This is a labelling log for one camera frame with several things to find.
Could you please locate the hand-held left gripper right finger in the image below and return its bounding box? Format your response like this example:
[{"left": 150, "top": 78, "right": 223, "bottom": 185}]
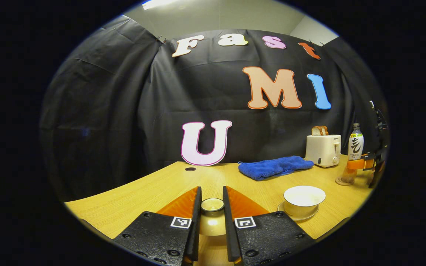
[{"left": 223, "top": 185, "right": 315, "bottom": 265}]

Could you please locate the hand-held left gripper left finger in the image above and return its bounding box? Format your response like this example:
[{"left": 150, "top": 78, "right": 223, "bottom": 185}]
[{"left": 113, "top": 186, "right": 203, "bottom": 266}]

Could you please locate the clear orange drink water bottle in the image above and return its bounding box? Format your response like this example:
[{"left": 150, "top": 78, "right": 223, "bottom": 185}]
[{"left": 341, "top": 123, "right": 365, "bottom": 185}]

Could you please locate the beige teacup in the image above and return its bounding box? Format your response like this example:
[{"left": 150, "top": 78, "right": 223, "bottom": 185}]
[{"left": 283, "top": 185, "right": 327, "bottom": 218}]

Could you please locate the beige teacup lid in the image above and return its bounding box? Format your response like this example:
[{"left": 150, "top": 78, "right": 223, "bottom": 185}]
[{"left": 199, "top": 198, "right": 227, "bottom": 237}]

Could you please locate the white saucer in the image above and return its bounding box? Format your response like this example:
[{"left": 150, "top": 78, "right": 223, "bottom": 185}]
[{"left": 278, "top": 201, "right": 320, "bottom": 221}]

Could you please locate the cream toaster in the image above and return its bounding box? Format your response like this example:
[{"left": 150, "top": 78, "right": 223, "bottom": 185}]
[{"left": 305, "top": 134, "right": 342, "bottom": 168}]

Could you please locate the blue towel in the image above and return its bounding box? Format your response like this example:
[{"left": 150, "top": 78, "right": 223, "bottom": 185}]
[{"left": 238, "top": 156, "right": 314, "bottom": 181}]

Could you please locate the black backdrop cloth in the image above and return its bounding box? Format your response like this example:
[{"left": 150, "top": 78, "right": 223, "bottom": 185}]
[{"left": 40, "top": 15, "right": 389, "bottom": 202}]

